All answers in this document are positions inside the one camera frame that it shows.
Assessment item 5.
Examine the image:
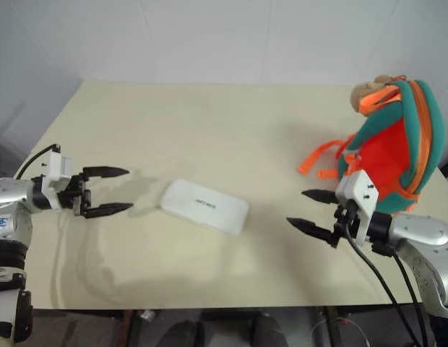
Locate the white rectangular case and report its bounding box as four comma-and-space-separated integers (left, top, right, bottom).
158, 179, 251, 238

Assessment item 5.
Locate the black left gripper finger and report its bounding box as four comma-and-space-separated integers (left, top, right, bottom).
82, 166, 131, 182
82, 202, 134, 220

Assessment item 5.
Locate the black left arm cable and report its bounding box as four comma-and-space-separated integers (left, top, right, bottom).
14, 143, 62, 180

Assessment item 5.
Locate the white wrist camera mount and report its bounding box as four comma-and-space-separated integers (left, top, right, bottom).
40, 150, 74, 211
335, 169, 380, 247

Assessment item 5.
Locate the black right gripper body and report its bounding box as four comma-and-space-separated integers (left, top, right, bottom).
329, 200, 360, 249

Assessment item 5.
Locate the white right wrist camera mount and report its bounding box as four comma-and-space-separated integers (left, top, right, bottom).
335, 169, 380, 247

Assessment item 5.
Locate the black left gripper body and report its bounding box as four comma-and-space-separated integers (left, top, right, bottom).
58, 171, 93, 218

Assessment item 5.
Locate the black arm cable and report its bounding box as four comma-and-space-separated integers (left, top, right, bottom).
345, 223, 422, 347
371, 241, 431, 347
14, 143, 62, 180

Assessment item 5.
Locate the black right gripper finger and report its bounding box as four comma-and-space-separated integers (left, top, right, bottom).
285, 216, 337, 244
301, 189, 340, 205

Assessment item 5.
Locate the beige plush toy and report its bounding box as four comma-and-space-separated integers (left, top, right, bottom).
349, 74, 395, 113

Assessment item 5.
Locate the thin white wire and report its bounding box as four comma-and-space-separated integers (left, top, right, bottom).
310, 314, 370, 347

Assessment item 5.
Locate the green and orange backpack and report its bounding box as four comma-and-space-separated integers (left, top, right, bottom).
298, 77, 447, 214

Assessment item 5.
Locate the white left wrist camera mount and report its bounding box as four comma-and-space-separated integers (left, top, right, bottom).
40, 150, 74, 211

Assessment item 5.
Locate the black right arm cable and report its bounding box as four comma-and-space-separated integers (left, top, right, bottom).
371, 241, 431, 347
345, 223, 422, 347

